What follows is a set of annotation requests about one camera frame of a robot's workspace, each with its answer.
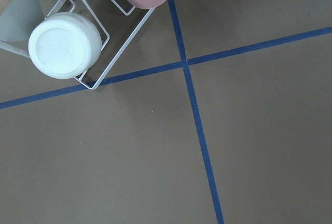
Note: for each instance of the white cup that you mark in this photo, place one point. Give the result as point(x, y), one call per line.
point(65, 45)

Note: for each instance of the pale grey cup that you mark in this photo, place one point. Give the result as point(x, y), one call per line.
point(19, 20)

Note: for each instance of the white wire cup rack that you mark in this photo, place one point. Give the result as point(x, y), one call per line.
point(50, 8)

